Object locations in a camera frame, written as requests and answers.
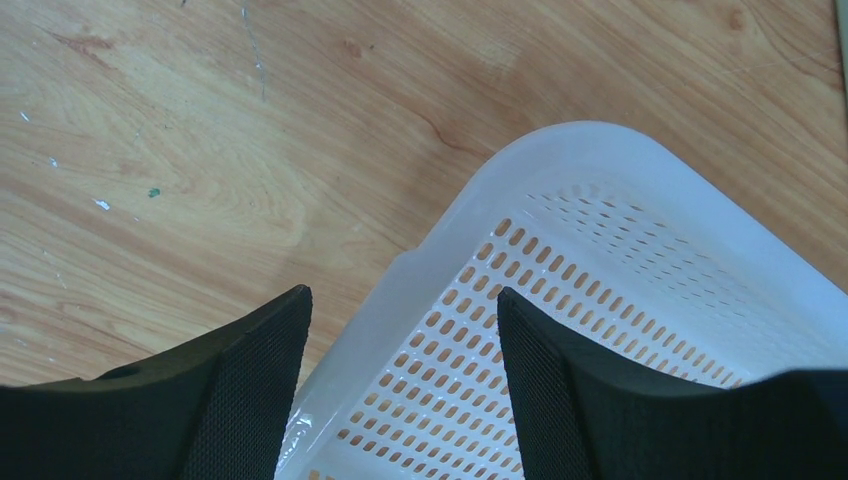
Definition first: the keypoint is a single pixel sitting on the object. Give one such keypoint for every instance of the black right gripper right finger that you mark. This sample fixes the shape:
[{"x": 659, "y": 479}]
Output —
[{"x": 582, "y": 411}]

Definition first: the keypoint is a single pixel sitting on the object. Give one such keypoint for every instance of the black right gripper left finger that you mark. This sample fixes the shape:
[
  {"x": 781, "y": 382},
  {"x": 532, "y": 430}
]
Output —
[{"x": 215, "y": 407}]

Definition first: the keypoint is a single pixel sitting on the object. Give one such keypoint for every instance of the large white perforated basket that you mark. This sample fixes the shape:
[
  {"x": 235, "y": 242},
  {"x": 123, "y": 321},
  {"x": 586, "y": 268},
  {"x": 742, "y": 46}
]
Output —
[{"x": 608, "y": 233}]

